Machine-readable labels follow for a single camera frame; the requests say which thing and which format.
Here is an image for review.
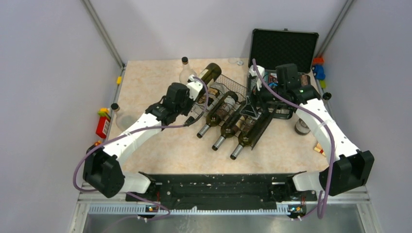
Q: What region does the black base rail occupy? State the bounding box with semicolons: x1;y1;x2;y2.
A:
140;173;317;211

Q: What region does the black wire wine rack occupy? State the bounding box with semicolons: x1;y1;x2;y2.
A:
204;75;276;139

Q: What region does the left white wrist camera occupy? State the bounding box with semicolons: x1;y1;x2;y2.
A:
186;74;206;101

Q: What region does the green wine bottle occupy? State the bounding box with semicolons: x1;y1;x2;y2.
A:
322;92;332;101
230;110;271;160
212;100;248;151
196;91;239;138

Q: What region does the green wine bottle back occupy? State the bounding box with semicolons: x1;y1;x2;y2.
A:
230;110;271;160

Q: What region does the blue orange toy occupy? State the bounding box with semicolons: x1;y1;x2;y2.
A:
311;57;326;89

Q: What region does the dark bottle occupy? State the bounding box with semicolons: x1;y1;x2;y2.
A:
197;63;222;87

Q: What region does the clear round bottle left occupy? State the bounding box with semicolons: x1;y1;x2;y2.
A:
111;103;138;131

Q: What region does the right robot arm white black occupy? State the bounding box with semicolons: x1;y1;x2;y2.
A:
248;64;375;200

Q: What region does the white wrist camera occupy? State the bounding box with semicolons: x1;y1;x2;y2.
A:
248;66;265;91
186;74;206;101

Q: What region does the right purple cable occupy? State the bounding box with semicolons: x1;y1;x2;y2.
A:
251;58;337;221

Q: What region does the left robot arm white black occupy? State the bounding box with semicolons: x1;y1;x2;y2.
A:
81;79;207;201

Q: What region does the square clear liquor bottle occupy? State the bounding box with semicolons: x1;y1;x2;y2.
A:
192;83;226;116

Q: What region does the black poker chip case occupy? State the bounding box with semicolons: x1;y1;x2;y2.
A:
246;29;320;119

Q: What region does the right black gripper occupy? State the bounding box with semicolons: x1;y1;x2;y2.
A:
240;76;286;117

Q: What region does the red toy block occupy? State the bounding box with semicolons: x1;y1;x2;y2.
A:
95;108;111;139

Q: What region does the clear tall glass bottle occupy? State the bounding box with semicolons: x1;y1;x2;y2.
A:
179;57;197;84

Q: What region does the small clear glass lid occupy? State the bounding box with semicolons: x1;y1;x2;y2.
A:
228;58;244;66

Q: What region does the green wine bottle front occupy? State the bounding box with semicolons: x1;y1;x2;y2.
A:
196;91;239;138

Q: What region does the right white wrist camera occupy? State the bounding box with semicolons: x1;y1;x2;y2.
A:
248;66;265;91

